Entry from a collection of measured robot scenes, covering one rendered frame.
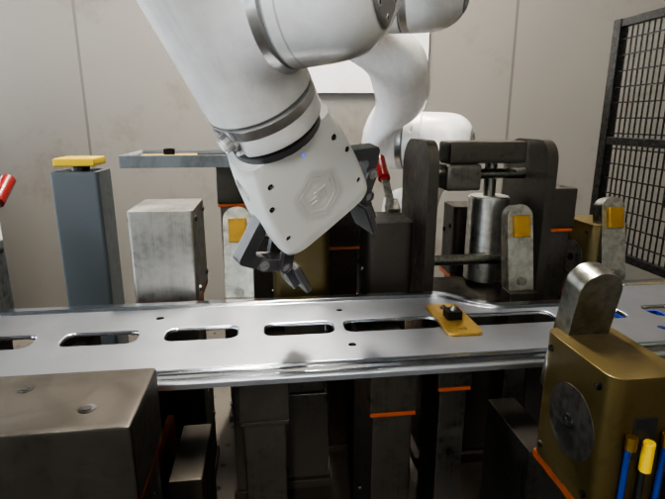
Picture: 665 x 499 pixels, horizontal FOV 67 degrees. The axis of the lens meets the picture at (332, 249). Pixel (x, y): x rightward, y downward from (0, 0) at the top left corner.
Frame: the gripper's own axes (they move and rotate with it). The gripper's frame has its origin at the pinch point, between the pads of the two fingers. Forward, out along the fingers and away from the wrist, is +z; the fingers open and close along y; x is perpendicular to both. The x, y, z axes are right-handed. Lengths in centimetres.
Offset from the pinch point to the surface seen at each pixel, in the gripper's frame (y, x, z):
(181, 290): -14.1, 17.3, 6.4
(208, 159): 0.8, 32.4, 3.1
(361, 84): 127, 181, 114
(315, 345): -7.5, -3.8, 4.8
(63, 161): -15.0, 46.6, -2.6
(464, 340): 4.0, -12.2, 10.0
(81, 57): 22, 275, 54
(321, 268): 0.8, 8.8, 11.2
